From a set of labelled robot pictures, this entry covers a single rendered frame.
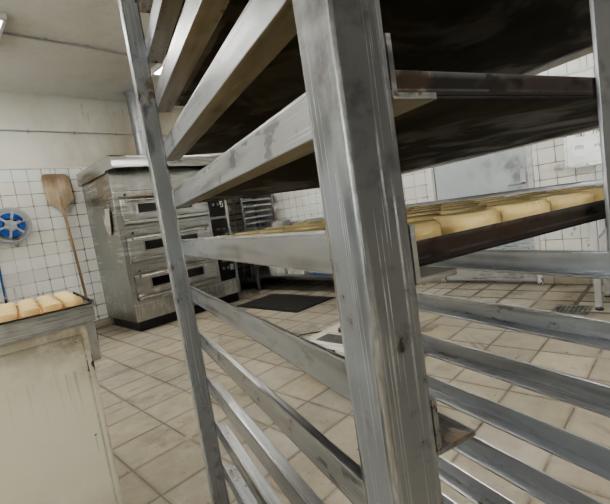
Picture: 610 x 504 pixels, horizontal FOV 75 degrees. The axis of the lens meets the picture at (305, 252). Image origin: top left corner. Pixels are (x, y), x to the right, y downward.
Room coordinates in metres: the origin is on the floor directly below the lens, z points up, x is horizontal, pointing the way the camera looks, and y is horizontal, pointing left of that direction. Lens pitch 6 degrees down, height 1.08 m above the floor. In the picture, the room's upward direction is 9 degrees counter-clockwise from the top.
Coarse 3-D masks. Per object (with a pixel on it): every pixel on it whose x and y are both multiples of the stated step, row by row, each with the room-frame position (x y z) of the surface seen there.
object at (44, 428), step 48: (48, 336) 1.18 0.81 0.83; (0, 384) 1.09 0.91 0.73; (48, 384) 1.16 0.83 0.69; (96, 384) 1.24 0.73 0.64; (0, 432) 1.08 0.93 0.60; (48, 432) 1.14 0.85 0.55; (96, 432) 1.22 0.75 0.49; (0, 480) 1.06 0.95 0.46; (48, 480) 1.13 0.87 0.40; (96, 480) 1.20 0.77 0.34
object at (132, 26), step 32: (128, 0) 0.73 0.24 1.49; (128, 32) 0.72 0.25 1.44; (160, 128) 0.73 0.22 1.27; (160, 160) 0.73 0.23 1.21; (160, 192) 0.73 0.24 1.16; (160, 224) 0.74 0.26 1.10; (192, 320) 0.73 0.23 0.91; (192, 352) 0.73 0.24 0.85; (192, 384) 0.72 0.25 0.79; (224, 480) 0.73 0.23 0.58
